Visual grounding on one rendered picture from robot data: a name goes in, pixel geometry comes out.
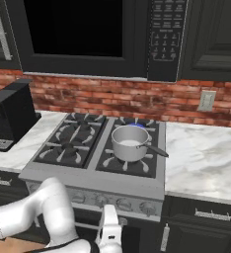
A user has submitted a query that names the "dark base cupboard door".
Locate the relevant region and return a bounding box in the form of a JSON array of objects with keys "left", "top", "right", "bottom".
[{"left": 159, "top": 213, "right": 231, "bottom": 253}]

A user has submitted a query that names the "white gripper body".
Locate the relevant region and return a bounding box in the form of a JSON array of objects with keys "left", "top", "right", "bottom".
[{"left": 100, "top": 204, "right": 121, "bottom": 234}]

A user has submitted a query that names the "black oven door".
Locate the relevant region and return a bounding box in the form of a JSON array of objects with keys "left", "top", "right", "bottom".
[{"left": 69, "top": 208, "right": 163, "bottom": 253}]

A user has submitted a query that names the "short silver cupboard handle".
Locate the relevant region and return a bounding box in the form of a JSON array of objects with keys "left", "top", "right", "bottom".
[{"left": 159, "top": 222, "right": 172, "bottom": 253}]

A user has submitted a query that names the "dark drawer front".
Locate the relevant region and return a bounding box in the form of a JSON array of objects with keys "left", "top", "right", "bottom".
[
  {"left": 162, "top": 195, "right": 231, "bottom": 232},
  {"left": 0, "top": 167, "right": 31, "bottom": 200}
]

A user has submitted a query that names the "black microwave oven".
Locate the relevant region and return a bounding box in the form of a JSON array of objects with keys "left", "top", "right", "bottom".
[{"left": 4, "top": 0, "right": 190, "bottom": 83}]

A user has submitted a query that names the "grey round stove knob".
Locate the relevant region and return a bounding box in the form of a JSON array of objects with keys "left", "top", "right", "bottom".
[
  {"left": 93, "top": 193, "right": 111, "bottom": 209},
  {"left": 139, "top": 201, "right": 158, "bottom": 217},
  {"left": 116, "top": 197, "right": 133, "bottom": 212},
  {"left": 71, "top": 191, "right": 88, "bottom": 206}
]

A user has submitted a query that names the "silver saucepan with dark handle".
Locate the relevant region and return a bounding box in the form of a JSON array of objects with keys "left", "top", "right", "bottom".
[{"left": 111, "top": 125, "right": 170, "bottom": 163}]

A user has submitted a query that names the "black coffee machine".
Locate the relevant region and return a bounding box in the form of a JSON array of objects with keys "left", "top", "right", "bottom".
[{"left": 0, "top": 78, "right": 42, "bottom": 153}]

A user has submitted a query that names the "grey oven door handle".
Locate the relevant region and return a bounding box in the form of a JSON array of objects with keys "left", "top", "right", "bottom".
[{"left": 73, "top": 220, "right": 129, "bottom": 232}]

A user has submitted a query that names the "grey gas stove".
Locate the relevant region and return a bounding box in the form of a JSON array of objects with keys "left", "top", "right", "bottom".
[{"left": 18, "top": 112, "right": 168, "bottom": 222}]

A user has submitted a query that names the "grey wall outlet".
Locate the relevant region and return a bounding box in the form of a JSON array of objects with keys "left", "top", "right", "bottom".
[{"left": 196, "top": 89, "right": 217, "bottom": 114}]

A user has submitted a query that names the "long silver cupboard handle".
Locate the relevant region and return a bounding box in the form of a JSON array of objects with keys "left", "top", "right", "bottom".
[{"left": 0, "top": 4, "right": 14, "bottom": 62}]

